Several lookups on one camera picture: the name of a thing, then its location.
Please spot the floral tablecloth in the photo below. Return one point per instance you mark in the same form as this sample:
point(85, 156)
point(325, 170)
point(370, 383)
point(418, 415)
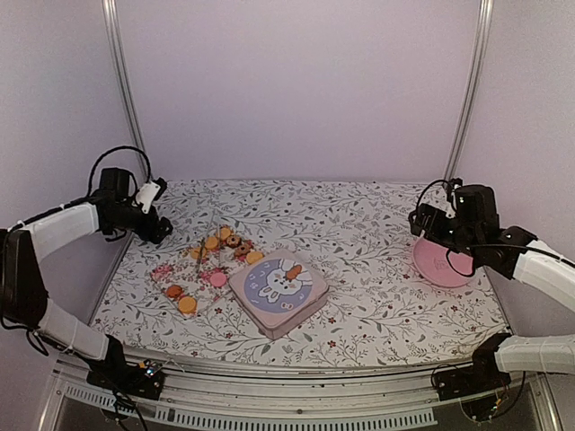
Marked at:
point(380, 311)

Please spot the metal tin lid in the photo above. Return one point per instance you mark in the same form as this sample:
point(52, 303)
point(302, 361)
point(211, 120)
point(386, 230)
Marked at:
point(281, 272)

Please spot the chocolate donut cookie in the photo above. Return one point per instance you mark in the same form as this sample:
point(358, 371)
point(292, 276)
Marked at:
point(233, 241)

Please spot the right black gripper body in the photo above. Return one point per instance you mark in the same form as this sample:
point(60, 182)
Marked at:
point(450, 240)

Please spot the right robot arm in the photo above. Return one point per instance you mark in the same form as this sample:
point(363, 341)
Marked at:
point(472, 227)

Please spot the pink plate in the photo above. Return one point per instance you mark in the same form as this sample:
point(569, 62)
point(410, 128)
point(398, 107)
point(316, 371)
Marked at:
point(440, 266)

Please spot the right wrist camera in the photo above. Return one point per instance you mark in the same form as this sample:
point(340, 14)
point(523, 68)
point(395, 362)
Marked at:
point(449, 187)

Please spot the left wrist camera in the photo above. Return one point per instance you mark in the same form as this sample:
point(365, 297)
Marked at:
point(148, 193)

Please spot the aluminium frame post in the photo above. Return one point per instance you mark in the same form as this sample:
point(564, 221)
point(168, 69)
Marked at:
point(119, 63)
point(480, 45)

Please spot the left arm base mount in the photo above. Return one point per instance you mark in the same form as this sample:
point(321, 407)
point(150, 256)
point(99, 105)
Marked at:
point(144, 381)

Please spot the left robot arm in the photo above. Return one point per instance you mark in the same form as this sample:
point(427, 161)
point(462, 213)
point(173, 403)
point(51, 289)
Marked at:
point(27, 249)

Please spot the metal divided cookie tin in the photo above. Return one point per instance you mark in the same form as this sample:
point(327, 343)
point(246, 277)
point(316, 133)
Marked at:
point(275, 320)

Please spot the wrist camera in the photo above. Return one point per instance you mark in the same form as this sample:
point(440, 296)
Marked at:
point(148, 193)
point(449, 187)

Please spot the metal serving tongs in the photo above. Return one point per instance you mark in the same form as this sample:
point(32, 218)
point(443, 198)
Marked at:
point(212, 242)

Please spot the pink round cookie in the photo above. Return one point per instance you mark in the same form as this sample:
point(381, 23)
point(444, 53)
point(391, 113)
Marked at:
point(218, 279)

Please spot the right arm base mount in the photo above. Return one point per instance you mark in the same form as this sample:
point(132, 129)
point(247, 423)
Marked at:
point(483, 388)

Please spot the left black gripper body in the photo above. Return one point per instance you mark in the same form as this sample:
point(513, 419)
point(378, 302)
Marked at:
point(144, 229)

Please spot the left aluminium frame post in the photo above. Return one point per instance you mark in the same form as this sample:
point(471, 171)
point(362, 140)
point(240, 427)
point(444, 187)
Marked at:
point(119, 63)

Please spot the right aluminium frame post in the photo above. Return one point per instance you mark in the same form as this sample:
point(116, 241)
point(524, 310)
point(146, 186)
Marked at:
point(480, 45)

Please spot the floral cookie tray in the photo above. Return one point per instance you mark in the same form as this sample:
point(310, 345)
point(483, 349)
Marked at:
point(190, 293)

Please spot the round tan cookie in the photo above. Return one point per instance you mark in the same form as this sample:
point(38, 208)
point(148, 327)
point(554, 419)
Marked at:
point(254, 256)

